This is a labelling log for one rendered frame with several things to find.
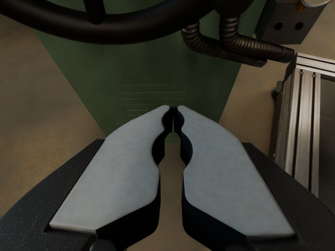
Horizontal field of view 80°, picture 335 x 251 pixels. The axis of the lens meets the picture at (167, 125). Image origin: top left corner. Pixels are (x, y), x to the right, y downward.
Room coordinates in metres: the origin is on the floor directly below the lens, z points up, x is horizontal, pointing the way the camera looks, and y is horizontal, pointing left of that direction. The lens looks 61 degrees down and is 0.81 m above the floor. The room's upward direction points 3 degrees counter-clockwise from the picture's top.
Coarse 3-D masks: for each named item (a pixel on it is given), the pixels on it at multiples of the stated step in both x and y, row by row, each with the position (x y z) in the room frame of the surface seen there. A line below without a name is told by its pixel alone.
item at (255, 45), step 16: (224, 16) 0.22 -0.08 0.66; (240, 16) 0.23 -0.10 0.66; (192, 32) 0.22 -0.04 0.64; (224, 32) 0.22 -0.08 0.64; (192, 48) 0.23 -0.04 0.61; (208, 48) 0.23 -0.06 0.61; (224, 48) 0.24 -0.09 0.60; (240, 48) 0.22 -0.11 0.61; (256, 48) 0.23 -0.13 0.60; (272, 48) 0.24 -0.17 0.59; (288, 48) 0.25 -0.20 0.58; (256, 64) 0.25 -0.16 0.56
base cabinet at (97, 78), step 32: (64, 0) 0.37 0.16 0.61; (128, 0) 0.36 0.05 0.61; (160, 0) 0.36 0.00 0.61; (256, 0) 0.35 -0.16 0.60; (64, 64) 0.37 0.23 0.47; (96, 64) 0.36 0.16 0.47; (128, 64) 0.36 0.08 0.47; (160, 64) 0.35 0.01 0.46; (192, 64) 0.35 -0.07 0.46; (224, 64) 0.34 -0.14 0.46; (96, 96) 0.37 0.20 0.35; (128, 96) 0.36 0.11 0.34; (160, 96) 0.35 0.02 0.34; (192, 96) 0.35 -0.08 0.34; (224, 96) 0.34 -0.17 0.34
